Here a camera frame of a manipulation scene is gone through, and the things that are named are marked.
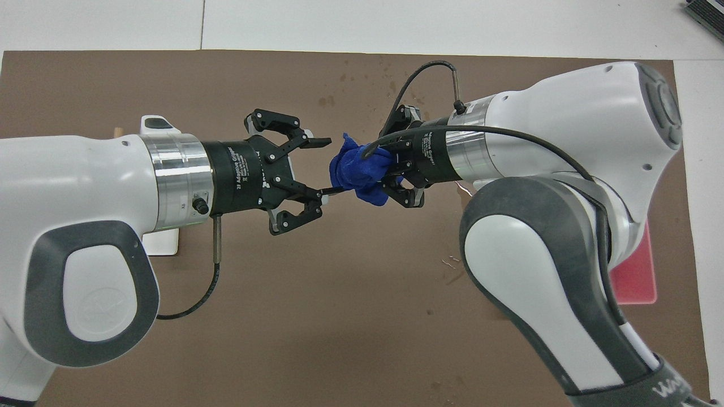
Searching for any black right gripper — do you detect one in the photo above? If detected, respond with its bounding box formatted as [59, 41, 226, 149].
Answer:
[380, 105, 454, 209]

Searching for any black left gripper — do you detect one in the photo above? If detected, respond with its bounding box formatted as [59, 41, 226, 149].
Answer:
[202, 109, 346, 236]

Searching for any blue towel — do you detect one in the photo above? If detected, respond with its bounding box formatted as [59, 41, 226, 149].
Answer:
[330, 132, 405, 206]

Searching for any brown table mat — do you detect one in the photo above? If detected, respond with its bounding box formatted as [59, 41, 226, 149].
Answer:
[0, 50, 710, 407]

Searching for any pink plastic bin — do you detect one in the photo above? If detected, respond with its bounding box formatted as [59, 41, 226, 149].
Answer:
[608, 218, 658, 305]

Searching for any grey striped device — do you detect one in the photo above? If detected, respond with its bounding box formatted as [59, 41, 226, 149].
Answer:
[682, 0, 724, 40]

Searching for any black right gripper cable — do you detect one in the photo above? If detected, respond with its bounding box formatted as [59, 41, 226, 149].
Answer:
[362, 60, 617, 306]

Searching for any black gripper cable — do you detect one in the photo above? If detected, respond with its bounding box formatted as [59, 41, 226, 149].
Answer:
[156, 217, 222, 321]
[362, 60, 617, 306]

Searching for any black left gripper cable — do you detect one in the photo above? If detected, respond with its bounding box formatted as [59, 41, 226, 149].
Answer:
[156, 217, 222, 321]

